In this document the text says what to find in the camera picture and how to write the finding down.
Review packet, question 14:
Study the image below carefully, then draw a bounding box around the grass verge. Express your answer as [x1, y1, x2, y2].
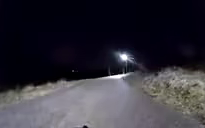
[140, 65, 205, 128]
[0, 78, 78, 110]

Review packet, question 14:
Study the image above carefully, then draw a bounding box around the grey asphalt path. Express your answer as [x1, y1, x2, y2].
[0, 72, 205, 128]

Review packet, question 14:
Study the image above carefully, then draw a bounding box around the pole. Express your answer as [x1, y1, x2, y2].
[107, 66, 112, 77]

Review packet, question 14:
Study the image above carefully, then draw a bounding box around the street lamp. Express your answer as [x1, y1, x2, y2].
[119, 53, 130, 75]

